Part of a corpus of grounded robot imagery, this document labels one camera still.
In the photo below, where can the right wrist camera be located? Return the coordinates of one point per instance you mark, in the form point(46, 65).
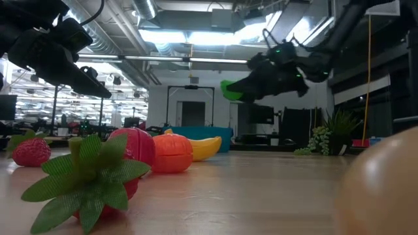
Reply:
point(282, 53)

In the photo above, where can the blue plastic tupperware container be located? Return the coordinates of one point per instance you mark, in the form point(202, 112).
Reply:
point(209, 135)

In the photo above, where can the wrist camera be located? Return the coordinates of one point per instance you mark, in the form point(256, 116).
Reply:
point(72, 34)
point(282, 53)

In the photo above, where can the tan toy potato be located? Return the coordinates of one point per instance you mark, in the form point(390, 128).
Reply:
point(382, 189)

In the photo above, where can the potted artificial green plant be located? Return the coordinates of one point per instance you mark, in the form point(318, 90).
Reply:
point(339, 130)

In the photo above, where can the grey ceiling box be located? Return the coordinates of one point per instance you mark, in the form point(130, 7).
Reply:
point(222, 18)

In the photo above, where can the toy strawberry with big leaves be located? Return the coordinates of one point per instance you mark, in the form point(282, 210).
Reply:
point(88, 176)

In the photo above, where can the black aluminium table frame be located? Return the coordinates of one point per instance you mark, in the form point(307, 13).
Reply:
point(284, 149)

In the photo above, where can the silver ceiling ventilation duct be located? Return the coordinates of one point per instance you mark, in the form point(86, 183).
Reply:
point(145, 8)

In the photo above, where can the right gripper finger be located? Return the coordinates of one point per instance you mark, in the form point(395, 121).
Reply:
point(248, 90)

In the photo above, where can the toy strawberry small leaves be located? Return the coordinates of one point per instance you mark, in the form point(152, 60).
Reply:
point(31, 153)

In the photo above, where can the red box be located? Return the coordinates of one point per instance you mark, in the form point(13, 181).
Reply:
point(359, 143)

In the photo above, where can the orange toy orange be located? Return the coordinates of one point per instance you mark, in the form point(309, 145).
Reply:
point(173, 153)

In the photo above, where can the long ceiling light strip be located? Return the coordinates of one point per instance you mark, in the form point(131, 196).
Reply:
point(215, 60)

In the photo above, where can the blue box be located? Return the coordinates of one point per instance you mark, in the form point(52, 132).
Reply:
point(375, 141)

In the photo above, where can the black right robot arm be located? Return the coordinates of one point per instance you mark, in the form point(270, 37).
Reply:
point(343, 23)

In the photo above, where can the black gantry frame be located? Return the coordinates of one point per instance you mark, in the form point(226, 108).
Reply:
point(191, 87)
point(53, 111)

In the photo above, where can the black wall screen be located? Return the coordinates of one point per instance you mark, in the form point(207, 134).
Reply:
point(261, 114)

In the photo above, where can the black computer monitor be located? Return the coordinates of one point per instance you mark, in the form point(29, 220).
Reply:
point(8, 107)

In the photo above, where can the black standing panel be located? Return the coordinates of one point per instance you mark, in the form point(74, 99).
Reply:
point(298, 127)

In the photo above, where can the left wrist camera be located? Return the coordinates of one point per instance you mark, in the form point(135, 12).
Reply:
point(72, 34)

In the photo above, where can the yellow toy banana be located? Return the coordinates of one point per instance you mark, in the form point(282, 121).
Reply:
point(205, 148)

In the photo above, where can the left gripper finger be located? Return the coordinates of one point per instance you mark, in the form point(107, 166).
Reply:
point(88, 87)
point(89, 72)

